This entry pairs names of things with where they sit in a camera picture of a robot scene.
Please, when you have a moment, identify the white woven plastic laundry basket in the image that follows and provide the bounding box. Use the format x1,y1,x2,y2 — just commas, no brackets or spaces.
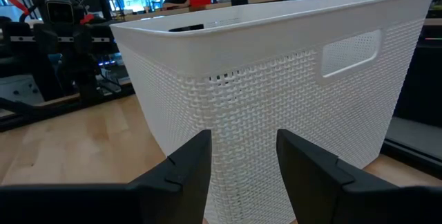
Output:
109,0,438,224

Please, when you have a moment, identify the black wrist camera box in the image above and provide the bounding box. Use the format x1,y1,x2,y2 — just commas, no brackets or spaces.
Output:
44,0,76,25

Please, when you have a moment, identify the wooden desk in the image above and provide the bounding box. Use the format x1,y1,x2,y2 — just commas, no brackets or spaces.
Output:
123,0,288,22

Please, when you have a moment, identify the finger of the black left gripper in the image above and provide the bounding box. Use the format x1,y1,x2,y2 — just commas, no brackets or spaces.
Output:
34,23,58,56
72,25,93,56

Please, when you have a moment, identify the red strap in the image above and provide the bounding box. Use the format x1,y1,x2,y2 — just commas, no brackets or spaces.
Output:
4,0,31,17

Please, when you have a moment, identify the white perforated base plate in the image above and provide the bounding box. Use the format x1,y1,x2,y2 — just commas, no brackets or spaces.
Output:
0,74,46,106

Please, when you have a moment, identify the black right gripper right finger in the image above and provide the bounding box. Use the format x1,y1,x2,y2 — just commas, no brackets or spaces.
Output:
276,129,398,224

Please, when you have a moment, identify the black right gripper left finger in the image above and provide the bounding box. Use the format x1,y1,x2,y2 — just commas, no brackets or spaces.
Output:
127,129,213,224

